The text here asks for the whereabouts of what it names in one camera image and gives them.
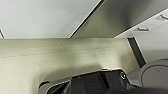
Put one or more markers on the white two-door sink cabinet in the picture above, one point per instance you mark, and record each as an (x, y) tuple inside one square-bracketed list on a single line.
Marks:
[(40, 16)]

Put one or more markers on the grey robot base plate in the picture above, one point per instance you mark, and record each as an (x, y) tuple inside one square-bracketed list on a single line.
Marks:
[(93, 83)]

